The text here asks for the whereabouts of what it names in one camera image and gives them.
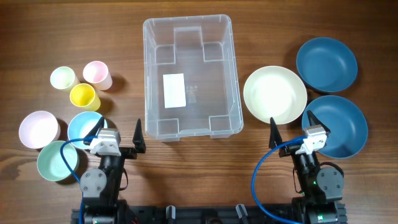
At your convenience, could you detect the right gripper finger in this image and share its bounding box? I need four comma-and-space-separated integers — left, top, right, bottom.
307, 110, 330, 133
269, 117, 283, 149

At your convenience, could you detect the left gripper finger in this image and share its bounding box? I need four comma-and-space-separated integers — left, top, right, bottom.
132, 119, 146, 154
84, 116, 105, 139

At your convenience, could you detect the light blue small bowl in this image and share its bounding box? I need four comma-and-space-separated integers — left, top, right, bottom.
67, 111, 102, 140

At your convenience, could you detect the yellow cup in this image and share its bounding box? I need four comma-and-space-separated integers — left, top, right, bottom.
70, 83, 101, 111

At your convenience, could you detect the dark blue bowl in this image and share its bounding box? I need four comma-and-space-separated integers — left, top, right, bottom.
302, 95, 368, 159
296, 37, 358, 93

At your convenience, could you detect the cream white bowl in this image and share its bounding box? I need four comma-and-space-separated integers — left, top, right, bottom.
243, 66, 308, 124

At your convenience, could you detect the pink cup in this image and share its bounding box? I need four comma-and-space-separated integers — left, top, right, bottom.
83, 61, 113, 90

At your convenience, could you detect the light green cup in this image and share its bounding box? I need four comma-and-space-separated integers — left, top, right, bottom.
50, 67, 80, 91

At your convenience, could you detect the pink small bowl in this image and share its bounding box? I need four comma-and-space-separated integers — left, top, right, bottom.
19, 111, 61, 149

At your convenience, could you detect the mint green small bowl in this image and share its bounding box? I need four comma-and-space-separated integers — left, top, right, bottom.
37, 141, 79, 182

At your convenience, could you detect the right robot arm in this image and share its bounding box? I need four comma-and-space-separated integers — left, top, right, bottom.
268, 110, 348, 223

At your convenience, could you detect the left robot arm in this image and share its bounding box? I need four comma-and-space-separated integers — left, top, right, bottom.
78, 117, 146, 223

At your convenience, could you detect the white label in container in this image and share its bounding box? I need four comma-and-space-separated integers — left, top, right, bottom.
163, 73, 186, 108

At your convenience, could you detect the clear plastic storage container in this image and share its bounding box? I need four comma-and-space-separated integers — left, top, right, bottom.
143, 14, 244, 141

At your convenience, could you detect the left blue cable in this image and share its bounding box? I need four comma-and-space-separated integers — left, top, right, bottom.
59, 138, 94, 224

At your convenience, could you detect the blue cable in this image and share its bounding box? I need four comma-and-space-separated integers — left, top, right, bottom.
59, 138, 94, 224
251, 134, 308, 224

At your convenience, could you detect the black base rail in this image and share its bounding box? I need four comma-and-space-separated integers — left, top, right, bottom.
71, 203, 348, 224

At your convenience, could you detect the right blue cable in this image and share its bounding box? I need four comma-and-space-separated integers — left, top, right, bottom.
251, 134, 308, 224

